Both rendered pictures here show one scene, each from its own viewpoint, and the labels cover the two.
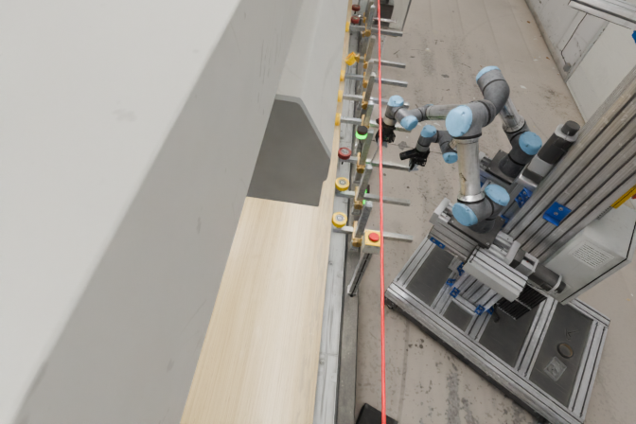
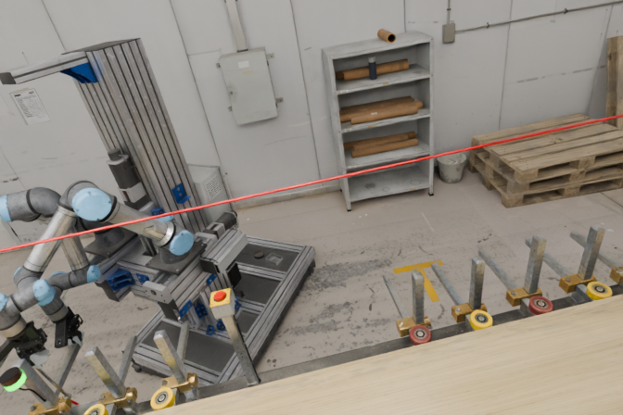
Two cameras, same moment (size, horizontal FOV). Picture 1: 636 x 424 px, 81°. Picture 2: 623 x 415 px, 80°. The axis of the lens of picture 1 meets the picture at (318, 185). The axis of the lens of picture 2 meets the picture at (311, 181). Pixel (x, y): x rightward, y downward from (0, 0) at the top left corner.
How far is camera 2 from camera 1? 0.95 m
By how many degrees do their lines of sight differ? 70
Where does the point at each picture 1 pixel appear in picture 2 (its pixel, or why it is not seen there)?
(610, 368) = not seen: hidden behind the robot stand
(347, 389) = (356, 356)
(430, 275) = (203, 352)
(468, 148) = (123, 208)
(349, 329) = (298, 370)
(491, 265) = (220, 248)
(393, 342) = not seen: hidden behind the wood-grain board
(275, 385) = (392, 395)
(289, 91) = not seen: outside the picture
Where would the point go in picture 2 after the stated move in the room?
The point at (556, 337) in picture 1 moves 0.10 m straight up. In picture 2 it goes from (249, 258) to (247, 249)
